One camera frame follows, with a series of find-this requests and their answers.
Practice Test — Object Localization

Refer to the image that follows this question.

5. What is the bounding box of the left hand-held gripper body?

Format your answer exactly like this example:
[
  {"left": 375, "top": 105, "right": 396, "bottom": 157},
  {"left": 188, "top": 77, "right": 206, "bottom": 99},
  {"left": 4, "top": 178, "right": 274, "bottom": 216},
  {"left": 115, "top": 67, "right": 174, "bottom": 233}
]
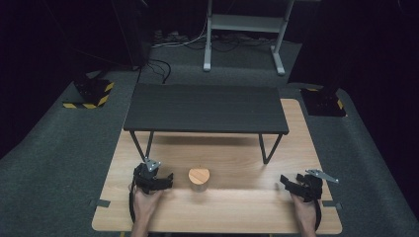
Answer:
[{"left": 132, "top": 157, "right": 162, "bottom": 196}]

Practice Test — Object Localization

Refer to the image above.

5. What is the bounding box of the power strip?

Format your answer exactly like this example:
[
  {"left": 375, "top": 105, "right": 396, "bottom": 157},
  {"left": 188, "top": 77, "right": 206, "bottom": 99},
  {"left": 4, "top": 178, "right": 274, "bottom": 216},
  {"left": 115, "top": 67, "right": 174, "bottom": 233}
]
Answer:
[{"left": 152, "top": 30, "right": 181, "bottom": 42}]

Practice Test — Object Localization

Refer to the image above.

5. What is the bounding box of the black shelf with metal legs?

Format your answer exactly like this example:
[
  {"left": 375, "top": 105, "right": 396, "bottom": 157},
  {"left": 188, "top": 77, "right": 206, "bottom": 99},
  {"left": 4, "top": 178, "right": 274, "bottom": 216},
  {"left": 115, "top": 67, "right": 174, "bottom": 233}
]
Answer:
[{"left": 123, "top": 82, "right": 291, "bottom": 165}]

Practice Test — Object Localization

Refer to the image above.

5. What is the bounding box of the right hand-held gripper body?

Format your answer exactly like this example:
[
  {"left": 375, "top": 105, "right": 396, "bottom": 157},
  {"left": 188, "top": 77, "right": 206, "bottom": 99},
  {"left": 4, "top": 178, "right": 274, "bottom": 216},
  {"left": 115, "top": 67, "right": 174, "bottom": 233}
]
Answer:
[{"left": 295, "top": 168, "right": 340, "bottom": 203}]

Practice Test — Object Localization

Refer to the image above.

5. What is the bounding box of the person's left hand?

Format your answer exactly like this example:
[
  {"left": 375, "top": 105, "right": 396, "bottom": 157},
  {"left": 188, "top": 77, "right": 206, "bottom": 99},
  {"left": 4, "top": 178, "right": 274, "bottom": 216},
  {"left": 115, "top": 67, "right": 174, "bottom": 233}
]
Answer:
[{"left": 132, "top": 188, "right": 164, "bottom": 229}]

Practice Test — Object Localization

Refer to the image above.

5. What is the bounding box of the dark cabinet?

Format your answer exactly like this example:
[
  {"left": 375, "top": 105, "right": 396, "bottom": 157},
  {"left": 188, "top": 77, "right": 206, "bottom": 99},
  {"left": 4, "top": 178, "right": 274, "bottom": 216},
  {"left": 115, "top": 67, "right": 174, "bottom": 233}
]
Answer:
[{"left": 111, "top": 0, "right": 153, "bottom": 71}]

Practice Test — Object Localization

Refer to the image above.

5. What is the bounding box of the person's right hand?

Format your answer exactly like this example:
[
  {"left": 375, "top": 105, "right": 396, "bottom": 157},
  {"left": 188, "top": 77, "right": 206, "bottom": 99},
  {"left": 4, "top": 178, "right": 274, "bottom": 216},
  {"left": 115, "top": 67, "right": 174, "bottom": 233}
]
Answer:
[{"left": 290, "top": 193, "right": 319, "bottom": 230}]

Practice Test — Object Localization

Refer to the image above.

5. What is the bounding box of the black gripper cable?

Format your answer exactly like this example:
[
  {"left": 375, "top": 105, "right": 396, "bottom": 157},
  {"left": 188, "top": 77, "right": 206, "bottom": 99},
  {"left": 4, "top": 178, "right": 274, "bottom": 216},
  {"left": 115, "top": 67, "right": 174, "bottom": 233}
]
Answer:
[
  {"left": 127, "top": 179, "right": 137, "bottom": 225},
  {"left": 313, "top": 198, "right": 323, "bottom": 232}
]

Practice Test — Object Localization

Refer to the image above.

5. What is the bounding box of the black floor cable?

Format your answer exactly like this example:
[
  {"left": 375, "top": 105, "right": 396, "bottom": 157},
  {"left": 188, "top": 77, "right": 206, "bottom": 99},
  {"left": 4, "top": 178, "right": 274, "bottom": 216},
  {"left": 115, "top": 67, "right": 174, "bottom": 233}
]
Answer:
[{"left": 145, "top": 57, "right": 173, "bottom": 85}]

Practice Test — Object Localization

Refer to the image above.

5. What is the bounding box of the white floor cable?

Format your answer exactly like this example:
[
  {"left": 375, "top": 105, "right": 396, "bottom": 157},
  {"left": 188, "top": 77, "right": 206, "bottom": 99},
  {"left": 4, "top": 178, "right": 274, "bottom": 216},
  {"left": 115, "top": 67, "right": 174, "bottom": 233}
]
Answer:
[{"left": 151, "top": 16, "right": 210, "bottom": 49}]

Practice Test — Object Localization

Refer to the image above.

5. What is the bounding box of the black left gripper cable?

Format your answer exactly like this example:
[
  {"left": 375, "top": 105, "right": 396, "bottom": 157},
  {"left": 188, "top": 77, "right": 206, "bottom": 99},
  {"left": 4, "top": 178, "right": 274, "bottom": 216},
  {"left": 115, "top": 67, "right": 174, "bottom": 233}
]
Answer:
[{"left": 127, "top": 179, "right": 137, "bottom": 225}]

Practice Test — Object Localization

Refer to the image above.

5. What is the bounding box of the white metal stand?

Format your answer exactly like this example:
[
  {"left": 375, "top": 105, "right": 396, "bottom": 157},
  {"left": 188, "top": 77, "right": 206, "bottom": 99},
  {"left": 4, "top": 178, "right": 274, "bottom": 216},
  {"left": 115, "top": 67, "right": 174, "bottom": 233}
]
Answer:
[{"left": 203, "top": 0, "right": 295, "bottom": 77}]

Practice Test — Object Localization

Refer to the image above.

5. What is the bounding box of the black base plate striped tape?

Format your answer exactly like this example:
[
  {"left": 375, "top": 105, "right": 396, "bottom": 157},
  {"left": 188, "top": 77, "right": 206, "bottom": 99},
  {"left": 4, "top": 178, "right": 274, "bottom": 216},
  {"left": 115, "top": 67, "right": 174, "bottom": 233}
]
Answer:
[
  {"left": 299, "top": 86, "right": 348, "bottom": 119},
  {"left": 61, "top": 76, "right": 116, "bottom": 111}
]

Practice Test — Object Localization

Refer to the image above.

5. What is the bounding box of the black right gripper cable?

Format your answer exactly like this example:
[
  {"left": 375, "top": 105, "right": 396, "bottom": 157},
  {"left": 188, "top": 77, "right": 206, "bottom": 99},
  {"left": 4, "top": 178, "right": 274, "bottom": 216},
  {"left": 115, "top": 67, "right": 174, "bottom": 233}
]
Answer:
[{"left": 313, "top": 198, "right": 323, "bottom": 232}]

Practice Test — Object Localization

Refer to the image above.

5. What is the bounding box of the small wooden cylinder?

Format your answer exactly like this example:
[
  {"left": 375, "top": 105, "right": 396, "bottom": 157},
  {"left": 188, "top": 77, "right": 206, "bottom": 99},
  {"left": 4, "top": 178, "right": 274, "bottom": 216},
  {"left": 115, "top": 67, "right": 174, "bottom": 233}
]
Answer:
[{"left": 188, "top": 167, "right": 211, "bottom": 194}]

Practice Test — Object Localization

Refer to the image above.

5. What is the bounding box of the grey tape piece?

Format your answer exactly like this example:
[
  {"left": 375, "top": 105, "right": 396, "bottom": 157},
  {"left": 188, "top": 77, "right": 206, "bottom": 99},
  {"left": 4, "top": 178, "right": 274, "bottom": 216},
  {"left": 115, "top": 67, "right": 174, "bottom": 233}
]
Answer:
[
  {"left": 321, "top": 199, "right": 344, "bottom": 211},
  {"left": 88, "top": 198, "right": 112, "bottom": 208}
]

